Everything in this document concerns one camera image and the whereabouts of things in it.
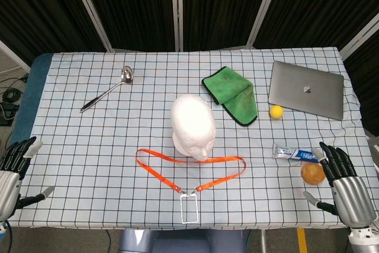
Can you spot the teal blue table pad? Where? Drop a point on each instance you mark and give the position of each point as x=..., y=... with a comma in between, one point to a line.
x=29, y=93

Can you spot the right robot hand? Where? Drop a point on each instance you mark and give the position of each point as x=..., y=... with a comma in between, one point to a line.
x=352, y=196

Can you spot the green microfiber cloth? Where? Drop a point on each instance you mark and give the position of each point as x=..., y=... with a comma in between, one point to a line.
x=231, y=90

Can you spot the black power adapter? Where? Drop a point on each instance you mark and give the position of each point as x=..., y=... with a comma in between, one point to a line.
x=7, y=113

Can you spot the checked light blue tablecloth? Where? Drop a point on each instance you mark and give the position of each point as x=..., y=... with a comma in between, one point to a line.
x=89, y=146

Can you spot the grey laptop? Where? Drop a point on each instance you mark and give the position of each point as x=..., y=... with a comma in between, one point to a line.
x=308, y=90

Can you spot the clear white badge holder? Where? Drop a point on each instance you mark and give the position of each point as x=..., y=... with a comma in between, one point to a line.
x=189, y=195

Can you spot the small plastic packet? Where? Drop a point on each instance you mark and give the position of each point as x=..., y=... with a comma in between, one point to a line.
x=290, y=153

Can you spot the black folding screen panel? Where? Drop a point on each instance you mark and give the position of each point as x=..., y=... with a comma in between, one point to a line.
x=314, y=4
x=133, y=7
x=222, y=4
x=367, y=66
x=38, y=13

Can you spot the white foam mannequin head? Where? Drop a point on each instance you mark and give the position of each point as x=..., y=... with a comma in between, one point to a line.
x=192, y=122

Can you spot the amber translucent ball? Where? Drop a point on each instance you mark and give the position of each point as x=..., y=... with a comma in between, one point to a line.
x=312, y=174

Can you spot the grey blue robot torso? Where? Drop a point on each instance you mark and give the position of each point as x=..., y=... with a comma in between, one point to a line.
x=183, y=241

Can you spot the white table leg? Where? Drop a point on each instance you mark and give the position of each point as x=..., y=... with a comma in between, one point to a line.
x=263, y=241

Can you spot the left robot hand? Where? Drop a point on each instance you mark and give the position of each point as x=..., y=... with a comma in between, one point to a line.
x=10, y=185

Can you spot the yellow ball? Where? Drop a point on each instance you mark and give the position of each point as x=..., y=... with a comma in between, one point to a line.
x=276, y=112

